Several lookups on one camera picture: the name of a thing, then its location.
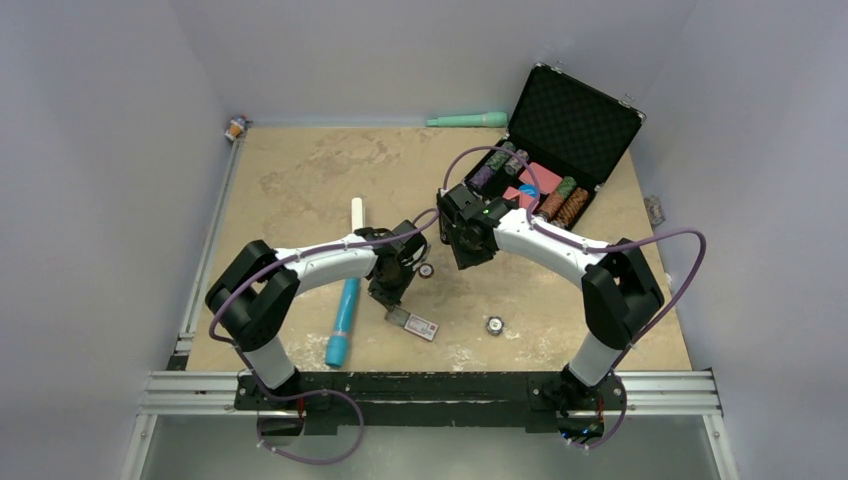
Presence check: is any white stapler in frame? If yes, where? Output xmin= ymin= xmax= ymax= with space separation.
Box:
xmin=350 ymin=197 xmax=365 ymax=231

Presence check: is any staples cardboard box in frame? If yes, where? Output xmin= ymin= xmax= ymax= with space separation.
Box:
xmin=384 ymin=307 xmax=439 ymax=342

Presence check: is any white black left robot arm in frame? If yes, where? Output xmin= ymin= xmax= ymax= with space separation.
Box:
xmin=205 ymin=220 xmax=429 ymax=409

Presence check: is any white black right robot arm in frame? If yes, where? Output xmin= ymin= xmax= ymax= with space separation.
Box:
xmin=436 ymin=185 xmax=665 ymax=413

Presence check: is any pink card deck lower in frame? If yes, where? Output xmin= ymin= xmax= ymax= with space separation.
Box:
xmin=502 ymin=187 xmax=535 ymax=209

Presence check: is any pink card deck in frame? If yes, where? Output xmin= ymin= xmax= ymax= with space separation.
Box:
xmin=519 ymin=162 xmax=562 ymax=195
xmin=502 ymin=187 xmax=535 ymax=209

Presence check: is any blue dealer button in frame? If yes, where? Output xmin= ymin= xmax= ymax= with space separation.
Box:
xmin=519 ymin=184 xmax=538 ymax=198

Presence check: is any pink card deck upper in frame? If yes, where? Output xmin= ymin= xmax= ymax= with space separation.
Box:
xmin=519 ymin=162 xmax=562 ymax=195

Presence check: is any blue cylindrical tool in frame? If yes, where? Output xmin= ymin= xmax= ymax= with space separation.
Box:
xmin=325 ymin=278 xmax=361 ymax=369

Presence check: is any mint green microphone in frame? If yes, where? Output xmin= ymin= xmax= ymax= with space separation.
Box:
xmin=426 ymin=112 xmax=509 ymax=128

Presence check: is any black poker chip case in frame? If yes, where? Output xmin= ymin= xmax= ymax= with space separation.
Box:
xmin=461 ymin=64 xmax=645 ymax=230

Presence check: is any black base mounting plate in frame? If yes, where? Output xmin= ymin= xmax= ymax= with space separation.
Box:
xmin=234 ymin=371 xmax=624 ymax=439

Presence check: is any small patterned object right edge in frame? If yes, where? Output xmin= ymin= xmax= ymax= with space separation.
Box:
xmin=643 ymin=196 xmax=666 ymax=228

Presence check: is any small colourful toy figure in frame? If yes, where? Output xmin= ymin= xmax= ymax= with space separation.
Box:
xmin=224 ymin=115 xmax=251 ymax=142

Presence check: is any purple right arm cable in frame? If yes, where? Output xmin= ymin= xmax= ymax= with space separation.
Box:
xmin=442 ymin=145 xmax=708 ymax=452

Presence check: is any aluminium frame rail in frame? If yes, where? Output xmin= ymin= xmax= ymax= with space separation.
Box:
xmin=121 ymin=139 xmax=738 ymax=479

